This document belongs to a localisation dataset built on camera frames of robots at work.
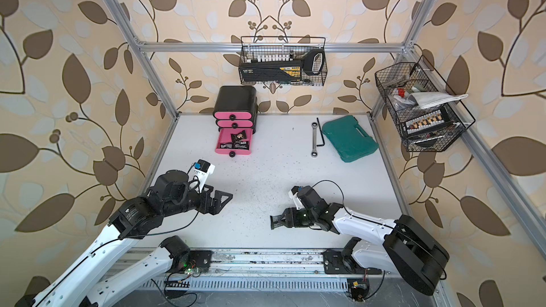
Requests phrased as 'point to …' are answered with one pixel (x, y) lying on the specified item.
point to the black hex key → (321, 145)
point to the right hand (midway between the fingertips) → (284, 220)
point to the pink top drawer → (232, 115)
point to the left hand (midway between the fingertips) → (222, 192)
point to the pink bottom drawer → (224, 136)
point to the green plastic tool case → (348, 139)
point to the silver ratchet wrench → (314, 153)
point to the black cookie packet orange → (237, 137)
